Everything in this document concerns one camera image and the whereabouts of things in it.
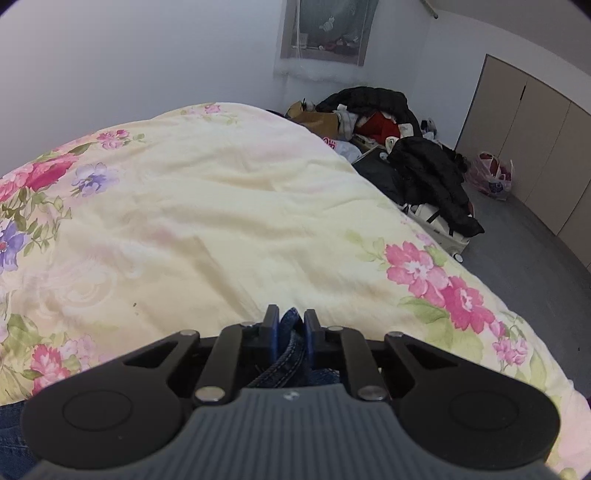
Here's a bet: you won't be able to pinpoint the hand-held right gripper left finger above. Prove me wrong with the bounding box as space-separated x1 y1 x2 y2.
122 304 281 406

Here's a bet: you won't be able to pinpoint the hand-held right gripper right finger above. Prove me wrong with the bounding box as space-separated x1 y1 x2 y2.
304 310 463 401

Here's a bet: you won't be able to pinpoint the blue denim pants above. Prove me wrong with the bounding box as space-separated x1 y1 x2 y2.
0 307 343 480

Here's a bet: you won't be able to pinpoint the floral cream blanket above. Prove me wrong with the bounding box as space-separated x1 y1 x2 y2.
0 102 591 480

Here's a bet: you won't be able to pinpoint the white suitcase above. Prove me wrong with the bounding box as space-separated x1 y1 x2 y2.
401 202 472 265

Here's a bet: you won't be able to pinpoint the black bag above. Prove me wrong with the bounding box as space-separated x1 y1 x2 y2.
352 147 408 205

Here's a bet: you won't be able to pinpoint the white printed cloth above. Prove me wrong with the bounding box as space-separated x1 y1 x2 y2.
322 136 365 163

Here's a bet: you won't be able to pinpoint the brown paper bag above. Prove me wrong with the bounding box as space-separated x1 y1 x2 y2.
285 100 343 139

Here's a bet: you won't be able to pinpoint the red garment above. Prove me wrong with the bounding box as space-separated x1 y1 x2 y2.
355 112 400 145

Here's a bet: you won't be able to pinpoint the pink plastic bag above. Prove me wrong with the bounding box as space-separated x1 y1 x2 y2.
465 151 515 202

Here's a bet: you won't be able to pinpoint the black puffer jacket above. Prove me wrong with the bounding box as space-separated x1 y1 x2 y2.
316 86 422 139

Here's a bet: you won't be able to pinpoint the beige wardrobe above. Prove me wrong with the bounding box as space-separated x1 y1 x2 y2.
455 53 591 274

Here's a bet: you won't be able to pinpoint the window with lace curtain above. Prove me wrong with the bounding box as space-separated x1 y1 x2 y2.
279 0 378 68

